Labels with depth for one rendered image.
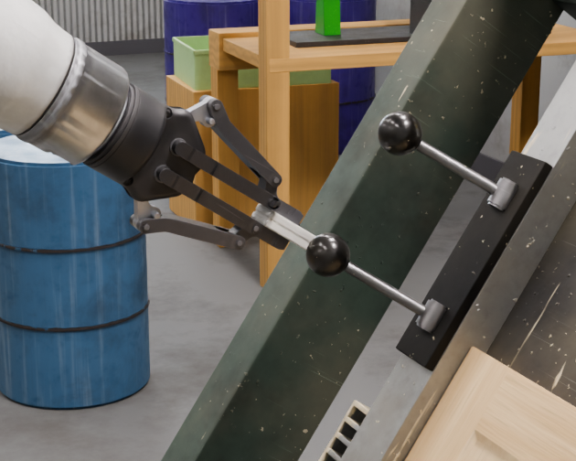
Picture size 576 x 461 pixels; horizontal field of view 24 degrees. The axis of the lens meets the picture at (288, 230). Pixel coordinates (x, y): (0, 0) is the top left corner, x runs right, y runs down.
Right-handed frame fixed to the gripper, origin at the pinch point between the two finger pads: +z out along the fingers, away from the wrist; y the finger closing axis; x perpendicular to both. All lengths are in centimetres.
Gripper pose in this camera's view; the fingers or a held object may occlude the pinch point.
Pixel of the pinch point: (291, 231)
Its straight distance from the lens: 116.6
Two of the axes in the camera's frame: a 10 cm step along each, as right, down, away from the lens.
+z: 7.5, 4.4, 5.0
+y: -5.1, 8.6, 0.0
